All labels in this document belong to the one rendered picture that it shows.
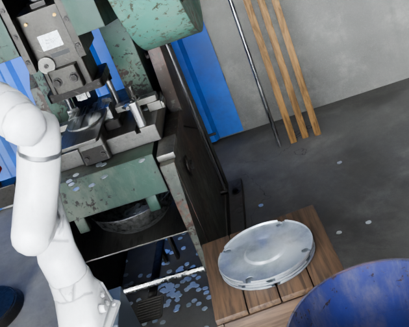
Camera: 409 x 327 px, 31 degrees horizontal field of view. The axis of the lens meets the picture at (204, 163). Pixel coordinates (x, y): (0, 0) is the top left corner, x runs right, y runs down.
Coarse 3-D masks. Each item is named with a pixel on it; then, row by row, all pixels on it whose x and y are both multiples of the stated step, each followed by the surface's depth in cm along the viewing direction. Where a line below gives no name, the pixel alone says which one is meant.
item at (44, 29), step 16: (48, 0) 237; (16, 16) 236; (32, 16) 234; (48, 16) 234; (32, 32) 236; (48, 32) 236; (64, 32) 236; (32, 48) 238; (48, 48) 238; (64, 48) 238; (48, 64) 240; (64, 64) 241; (80, 64) 241; (96, 64) 253; (48, 80) 243; (64, 80) 240; (80, 80) 240
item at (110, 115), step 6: (96, 102) 260; (102, 102) 258; (108, 102) 255; (84, 108) 258; (90, 108) 259; (96, 108) 254; (108, 108) 252; (114, 108) 258; (72, 114) 257; (78, 114) 255; (84, 114) 253; (108, 114) 253
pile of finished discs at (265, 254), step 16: (256, 224) 229; (272, 224) 227; (288, 224) 224; (240, 240) 226; (256, 240) 223; (272, 240) 219; (288, 240) 217; (304, 240) 214; (224, 256) 221; (240, 256) 218; (256, 256) 214; (272, 256) 212; (288, 256) 210; (304, 256) 206; (224, 272) 214; (240, 272) 211; (256, 272) 209; (272, 272) 206; (288, 272) 204; (240, 288) 209; (256, 288) 206
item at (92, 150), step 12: (72, 120) 252; (84, 120) 246; (96, 120) 242; (72, 132) 241; (84, 132) 237; (96, 132) 233; (72, 144) 232; (84, 144) 230; (96, 144) 243; (84, 156) 245; (96, 156) 245; (108, 156) 246
